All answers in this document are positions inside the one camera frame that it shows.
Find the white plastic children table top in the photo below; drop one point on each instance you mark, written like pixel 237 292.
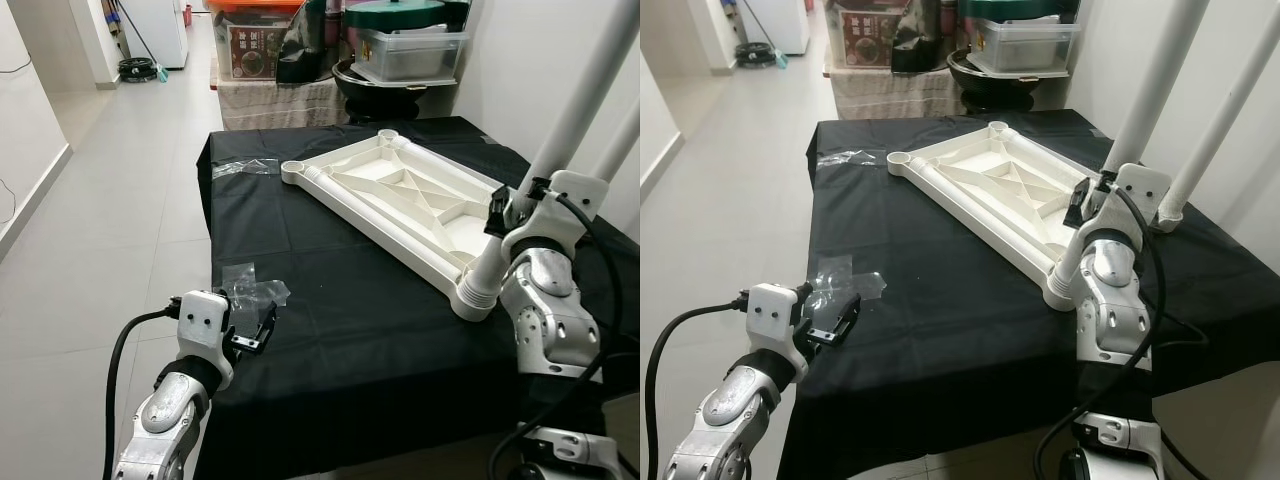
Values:
pixel 1010 175
pixel 420 190

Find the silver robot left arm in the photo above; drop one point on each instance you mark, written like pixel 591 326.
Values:
pixel 165 415
pixel 730 415

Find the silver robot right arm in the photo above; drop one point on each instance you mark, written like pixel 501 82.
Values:
pixel 1110 310
pixel 550 310

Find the black tablecloth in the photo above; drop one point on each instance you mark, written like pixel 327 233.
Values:
pixel 350 380
pixel 950 380

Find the black wok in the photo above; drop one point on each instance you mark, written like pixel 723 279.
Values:
pixel 1000 92
pixel 385 100

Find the clear tape strip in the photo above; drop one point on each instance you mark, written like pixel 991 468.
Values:
pixel 245 168
pixel 850 158

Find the clear plastic storage bin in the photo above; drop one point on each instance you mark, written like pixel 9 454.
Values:
pixel 415 58
pixel 1030 48

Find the dark green pot lid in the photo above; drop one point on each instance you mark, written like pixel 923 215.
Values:
pixel 1020 8
pixel 400 15

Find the patterned cloth covered table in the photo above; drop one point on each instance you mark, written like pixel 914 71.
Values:
pixel 890 95
pixel 275 105

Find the mop with teal head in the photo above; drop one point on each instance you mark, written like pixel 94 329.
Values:
pixel 780 60
pixel 160 76

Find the orange lid storage box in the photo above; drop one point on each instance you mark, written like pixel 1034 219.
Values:
pixel 250 50
pixel 865 40

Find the white chest freezer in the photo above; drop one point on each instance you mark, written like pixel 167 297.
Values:
pixel 155 30
pixel 780 22

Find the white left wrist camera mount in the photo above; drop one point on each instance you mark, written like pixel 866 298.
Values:
pixel 205 320
pixel 772 312

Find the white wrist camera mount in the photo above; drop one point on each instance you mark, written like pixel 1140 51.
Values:
pixel 205 320
pixel 772 312
pixel 575 195
pixel 1140 188

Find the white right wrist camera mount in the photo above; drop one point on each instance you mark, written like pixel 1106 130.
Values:
pixel 1140 188
pixel 575 195

